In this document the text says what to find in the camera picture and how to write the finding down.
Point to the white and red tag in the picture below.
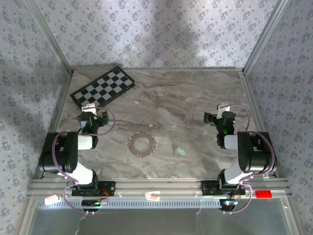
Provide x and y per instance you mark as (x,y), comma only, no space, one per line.
(152,195)

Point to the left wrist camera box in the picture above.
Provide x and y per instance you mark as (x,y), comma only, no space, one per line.
(88,107)

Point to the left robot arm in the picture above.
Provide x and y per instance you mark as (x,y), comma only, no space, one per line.
(58,151)

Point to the red toy brick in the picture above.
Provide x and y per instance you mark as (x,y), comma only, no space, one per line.
(263,194)

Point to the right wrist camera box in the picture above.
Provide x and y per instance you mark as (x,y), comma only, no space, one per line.
(220,112)

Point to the aluminium frame post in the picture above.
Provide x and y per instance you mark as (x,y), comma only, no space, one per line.
(51,36)
(264,36)

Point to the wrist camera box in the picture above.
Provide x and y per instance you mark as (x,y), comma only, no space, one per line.
(220,112)
(88,107)

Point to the black and grey chessboard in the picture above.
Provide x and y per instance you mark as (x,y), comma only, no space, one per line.
(102,88)

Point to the wide aluminium extrusion rail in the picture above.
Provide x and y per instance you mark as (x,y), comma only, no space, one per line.
(171,187)

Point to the thin aluminium frame rail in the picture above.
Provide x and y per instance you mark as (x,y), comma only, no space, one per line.
(58,117)
(250,98)
(183,69)

